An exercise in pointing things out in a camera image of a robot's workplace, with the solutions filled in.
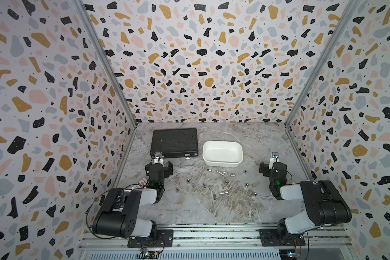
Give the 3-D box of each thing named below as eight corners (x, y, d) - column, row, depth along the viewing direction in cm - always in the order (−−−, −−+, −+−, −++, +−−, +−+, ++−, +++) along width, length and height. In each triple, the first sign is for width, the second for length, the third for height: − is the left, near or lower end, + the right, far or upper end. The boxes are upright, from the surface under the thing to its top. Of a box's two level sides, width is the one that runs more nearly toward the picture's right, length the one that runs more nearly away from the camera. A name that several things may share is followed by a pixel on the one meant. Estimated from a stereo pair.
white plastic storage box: (202, 167, 101) (202, 162, 96) (202, 146, 111) (202, 140, 107) (243, 167, 101) (245, 162, 96) (239, 146, 112) (241, 140, 107)
